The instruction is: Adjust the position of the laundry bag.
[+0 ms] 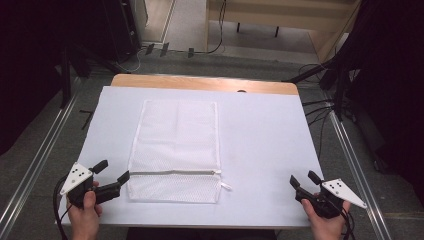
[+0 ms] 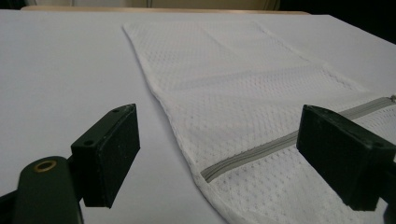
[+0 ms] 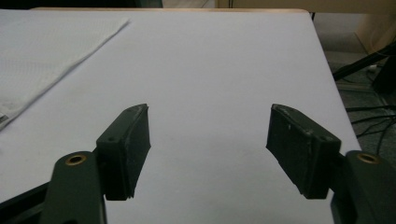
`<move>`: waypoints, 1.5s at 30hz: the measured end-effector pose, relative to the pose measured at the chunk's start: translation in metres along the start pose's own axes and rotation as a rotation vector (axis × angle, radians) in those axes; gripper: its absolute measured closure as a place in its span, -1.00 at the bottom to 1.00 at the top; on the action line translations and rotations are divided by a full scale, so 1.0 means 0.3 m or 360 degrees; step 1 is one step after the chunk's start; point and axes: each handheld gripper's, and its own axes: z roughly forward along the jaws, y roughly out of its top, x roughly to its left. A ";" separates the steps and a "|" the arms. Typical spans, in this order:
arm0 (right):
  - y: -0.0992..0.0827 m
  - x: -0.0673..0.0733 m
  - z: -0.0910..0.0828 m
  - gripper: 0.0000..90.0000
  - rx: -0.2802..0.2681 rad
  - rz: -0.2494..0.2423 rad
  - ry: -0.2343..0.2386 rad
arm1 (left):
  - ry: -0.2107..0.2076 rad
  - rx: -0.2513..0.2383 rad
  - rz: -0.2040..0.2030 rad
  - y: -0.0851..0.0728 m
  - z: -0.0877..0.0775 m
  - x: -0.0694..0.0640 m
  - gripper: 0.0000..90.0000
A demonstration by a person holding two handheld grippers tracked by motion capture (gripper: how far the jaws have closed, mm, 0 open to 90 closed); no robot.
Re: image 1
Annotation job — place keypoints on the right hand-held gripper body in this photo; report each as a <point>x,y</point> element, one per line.
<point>340,191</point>

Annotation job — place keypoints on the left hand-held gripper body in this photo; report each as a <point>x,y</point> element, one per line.
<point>77,176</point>

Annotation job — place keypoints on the white mesh laundry bag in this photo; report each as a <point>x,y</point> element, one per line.
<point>175,143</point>

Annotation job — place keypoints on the person's right hand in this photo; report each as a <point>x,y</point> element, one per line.
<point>328,226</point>

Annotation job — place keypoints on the person's left hand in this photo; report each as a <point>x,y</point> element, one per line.
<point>85,218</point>

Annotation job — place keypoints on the white table cover sheet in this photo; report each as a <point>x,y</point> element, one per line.
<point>263,146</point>

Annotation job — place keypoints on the black metal stand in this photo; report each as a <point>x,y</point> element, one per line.
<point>65,80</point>

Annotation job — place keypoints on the black curtain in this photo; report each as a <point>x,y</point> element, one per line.
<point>30,50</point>
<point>393,83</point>

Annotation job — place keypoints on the wooden table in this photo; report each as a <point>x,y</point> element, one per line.
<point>200,82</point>

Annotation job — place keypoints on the black floor plug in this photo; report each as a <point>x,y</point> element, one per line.
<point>149,49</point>
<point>190,52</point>

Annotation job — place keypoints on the light wooden bench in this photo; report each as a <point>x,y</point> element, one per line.
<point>283,15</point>

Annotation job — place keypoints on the metal floor rail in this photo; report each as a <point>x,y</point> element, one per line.
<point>358,173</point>
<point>35,166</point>

